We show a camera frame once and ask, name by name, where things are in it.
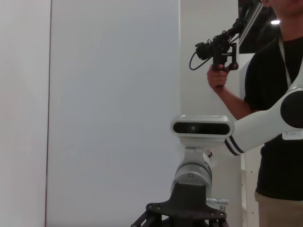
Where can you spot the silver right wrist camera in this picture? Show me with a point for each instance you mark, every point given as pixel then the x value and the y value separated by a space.
pixel 202 128

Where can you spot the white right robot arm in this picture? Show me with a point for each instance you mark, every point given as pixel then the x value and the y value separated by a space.
pixel 255 127

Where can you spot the aluminium frame rail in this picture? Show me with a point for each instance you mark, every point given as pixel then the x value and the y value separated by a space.
pixel 252 20

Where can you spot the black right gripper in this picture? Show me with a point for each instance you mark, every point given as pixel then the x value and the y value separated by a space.
pixel 187 201

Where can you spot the person's bare hand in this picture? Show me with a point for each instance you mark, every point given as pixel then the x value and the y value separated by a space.
pixel 216 78

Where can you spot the person in black shirt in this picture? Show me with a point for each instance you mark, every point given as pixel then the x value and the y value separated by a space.
pixel 267 78

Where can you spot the silver right wrist plug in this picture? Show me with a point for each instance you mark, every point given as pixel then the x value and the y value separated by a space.
pixel 217 201

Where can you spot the white name badge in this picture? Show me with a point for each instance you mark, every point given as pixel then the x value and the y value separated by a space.
pixel 292 135

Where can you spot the person's bare forearm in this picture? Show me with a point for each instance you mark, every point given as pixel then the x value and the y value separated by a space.
pixel 233 101

